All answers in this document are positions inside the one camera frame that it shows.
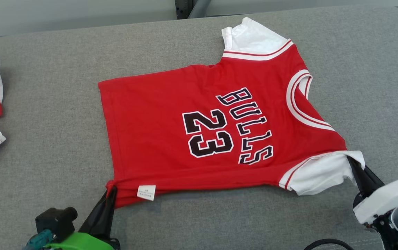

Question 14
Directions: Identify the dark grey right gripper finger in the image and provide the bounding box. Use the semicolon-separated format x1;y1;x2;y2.
346;156;373;198
364;166;385;194

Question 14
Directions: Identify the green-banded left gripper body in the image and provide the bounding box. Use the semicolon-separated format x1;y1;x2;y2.
44;231;121;250

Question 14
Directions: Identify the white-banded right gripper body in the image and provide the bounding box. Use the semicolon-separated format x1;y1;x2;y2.
353;178;398;225

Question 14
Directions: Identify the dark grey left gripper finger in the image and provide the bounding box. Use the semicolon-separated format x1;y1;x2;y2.
95;187;118;240
78;194;111;234

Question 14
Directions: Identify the red Bulls 23 jersey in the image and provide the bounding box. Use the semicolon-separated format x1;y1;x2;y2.
98;17;366;209

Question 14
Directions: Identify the teal left camera connector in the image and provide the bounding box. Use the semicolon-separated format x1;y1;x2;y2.
22;229;57;250

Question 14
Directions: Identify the black looped cable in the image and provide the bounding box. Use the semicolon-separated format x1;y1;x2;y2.
303;239;355;250

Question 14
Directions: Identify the black metal bracket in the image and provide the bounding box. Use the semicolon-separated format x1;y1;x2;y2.
175;0;194;20

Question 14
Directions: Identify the grey metal post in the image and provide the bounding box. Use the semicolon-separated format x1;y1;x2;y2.
188;0;212;18

